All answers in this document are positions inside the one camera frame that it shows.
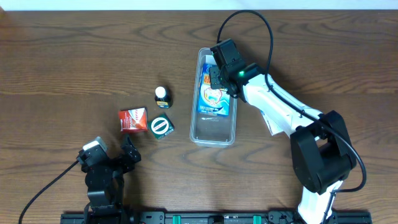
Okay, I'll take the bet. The blue cooling patch packet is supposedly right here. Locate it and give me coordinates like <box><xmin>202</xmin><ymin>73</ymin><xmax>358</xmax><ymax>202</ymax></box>
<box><xmin>197</xmin><ymin>63</ymin><xmax>230</xmax><ymax>117</ymax></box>

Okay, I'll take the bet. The red Panadol box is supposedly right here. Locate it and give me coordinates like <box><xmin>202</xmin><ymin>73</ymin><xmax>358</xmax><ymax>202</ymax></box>
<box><xmin>118</xmin><ymin>108</ymin><xmax>148</xmax><ymax>133</ymax></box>

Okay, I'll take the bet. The dark cough syrup bottle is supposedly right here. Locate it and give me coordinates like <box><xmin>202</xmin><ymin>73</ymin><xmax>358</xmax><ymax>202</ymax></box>
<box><xmin>155</xmin><ymin>86</ymin><xmax>172</xmax><ymax>109</ymax></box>

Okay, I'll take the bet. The white green medicine box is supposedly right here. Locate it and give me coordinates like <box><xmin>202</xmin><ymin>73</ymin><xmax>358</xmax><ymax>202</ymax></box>
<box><xmin>261</xmin><ymin>111</ymin><xmax>283</xmax><ymax>136</ymax></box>

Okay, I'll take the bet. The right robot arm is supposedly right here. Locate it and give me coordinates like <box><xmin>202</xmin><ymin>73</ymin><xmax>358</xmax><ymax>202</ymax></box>
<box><xmin>210</xmin><ymin>58</ymin><xmax>364</xmax><ymax>223</ymax></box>

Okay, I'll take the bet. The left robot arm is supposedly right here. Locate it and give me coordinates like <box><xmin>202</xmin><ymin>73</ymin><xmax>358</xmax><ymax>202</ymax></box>
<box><xmin>76</xmin><ymin>134</ymin><xmax>141</xmax><ymax>223</ymax></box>

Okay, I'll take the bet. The clear plastic container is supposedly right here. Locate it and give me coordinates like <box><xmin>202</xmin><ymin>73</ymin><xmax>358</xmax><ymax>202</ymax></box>
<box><xmin>190</xmin><ymin>48</ymin><xmax>237</xmax><ymax>148</ymax></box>

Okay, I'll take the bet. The green Zam-Buk box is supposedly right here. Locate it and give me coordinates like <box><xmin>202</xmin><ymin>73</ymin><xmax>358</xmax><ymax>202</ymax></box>
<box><xmin>149</xmin><ymin>113</ymin><xmax>175</xmax><ymax>139</ymax></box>

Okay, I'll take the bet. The right black cable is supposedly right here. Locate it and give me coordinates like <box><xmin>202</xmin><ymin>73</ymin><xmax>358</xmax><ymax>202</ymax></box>
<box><xmin>216</xmin><ymin>9</ymin><xmax>368</xmax><ymax>194</ymax></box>

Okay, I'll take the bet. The black cable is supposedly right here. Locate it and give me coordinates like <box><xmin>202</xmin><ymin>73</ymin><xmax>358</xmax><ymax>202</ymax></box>
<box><xmin>216</xmin><ymin>9</ymin><xmax>368</xmax><ymax>194</ymax></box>
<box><xmin>18</xmin><ymin>160</ymin><xmax>80</xmax><ymax>224</ymax></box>

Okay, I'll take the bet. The left black cable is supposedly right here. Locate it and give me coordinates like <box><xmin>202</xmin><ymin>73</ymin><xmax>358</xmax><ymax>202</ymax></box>
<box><xmin>18</xmin><ymin>160</ymin><xmax>80</xmax><ymax>224</ymax></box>

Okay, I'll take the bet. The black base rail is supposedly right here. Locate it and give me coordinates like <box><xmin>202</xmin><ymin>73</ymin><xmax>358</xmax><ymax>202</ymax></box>
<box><xmin>60</xmin><ymin>210</ymin><xmax>373</xmax><ymax>224</ymax></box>

